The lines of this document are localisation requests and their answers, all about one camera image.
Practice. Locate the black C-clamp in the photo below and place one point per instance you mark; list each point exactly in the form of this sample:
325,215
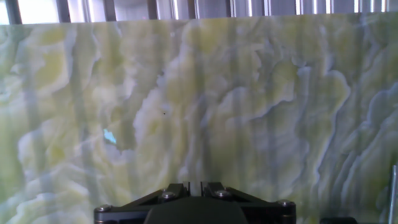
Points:
393,193

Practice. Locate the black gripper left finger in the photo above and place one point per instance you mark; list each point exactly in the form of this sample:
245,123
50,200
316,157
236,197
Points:
140,208

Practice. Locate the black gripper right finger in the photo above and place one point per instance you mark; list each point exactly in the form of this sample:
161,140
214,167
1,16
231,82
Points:
264,211

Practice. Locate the green marble pattern mat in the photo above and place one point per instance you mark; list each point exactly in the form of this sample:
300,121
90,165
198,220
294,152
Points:
199,109

